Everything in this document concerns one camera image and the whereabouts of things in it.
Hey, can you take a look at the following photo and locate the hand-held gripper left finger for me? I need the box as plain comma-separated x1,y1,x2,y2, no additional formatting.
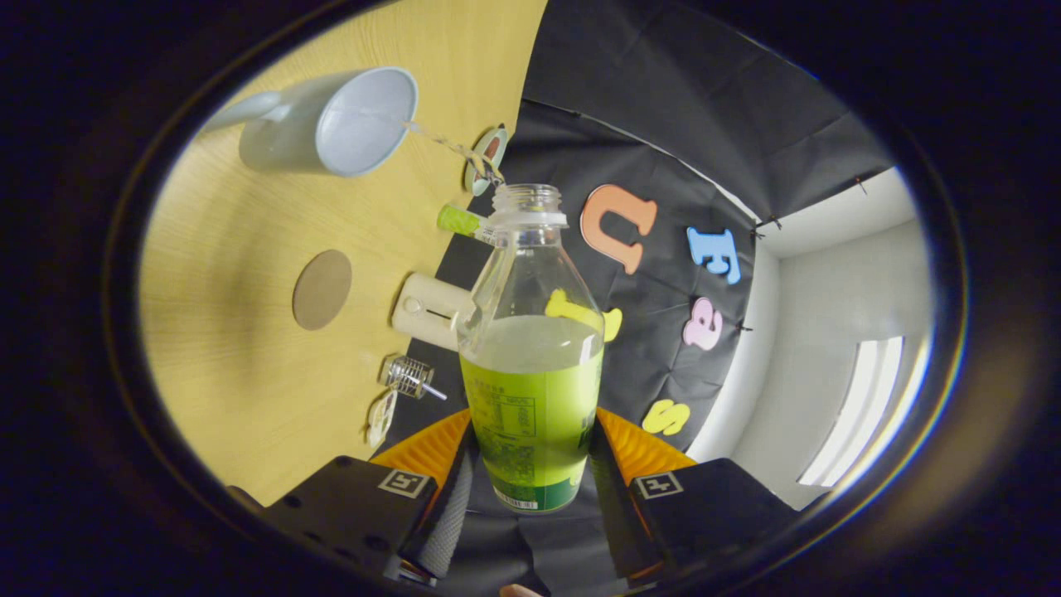
261,408,477,585

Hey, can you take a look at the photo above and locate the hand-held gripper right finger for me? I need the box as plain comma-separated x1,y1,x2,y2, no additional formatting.
590,406,802,581

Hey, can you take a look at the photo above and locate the green label juice bottle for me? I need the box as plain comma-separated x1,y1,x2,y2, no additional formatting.
457,184,605,513

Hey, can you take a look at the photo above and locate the round brown coaster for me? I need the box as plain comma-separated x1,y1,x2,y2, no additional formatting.
292,250,353,332

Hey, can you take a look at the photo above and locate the white cup with handle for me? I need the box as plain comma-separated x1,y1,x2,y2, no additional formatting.
203,66,419,178

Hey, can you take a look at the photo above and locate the small capped green label bottle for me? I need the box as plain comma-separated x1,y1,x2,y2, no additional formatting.
437,204,498,245

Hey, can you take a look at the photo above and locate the white divided snack tray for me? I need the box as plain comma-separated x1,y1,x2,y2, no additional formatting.
367,390,399,449

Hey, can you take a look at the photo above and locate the ribbed glass jar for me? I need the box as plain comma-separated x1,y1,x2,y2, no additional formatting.
383,355,434,400

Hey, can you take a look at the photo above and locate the ceiling light panel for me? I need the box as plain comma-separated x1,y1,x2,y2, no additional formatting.
797,336,933,490

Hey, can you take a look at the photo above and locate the white toaster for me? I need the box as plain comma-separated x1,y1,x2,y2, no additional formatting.
391,273,477,352

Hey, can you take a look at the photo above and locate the wooden table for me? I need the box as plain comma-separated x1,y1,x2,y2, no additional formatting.
139,0,548,507

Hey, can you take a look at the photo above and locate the pale green plate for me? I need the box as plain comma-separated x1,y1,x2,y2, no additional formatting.
464,124,509,197

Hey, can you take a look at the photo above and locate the black backdrop cloth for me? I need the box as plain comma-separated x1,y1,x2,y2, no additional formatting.
373,0,892,597

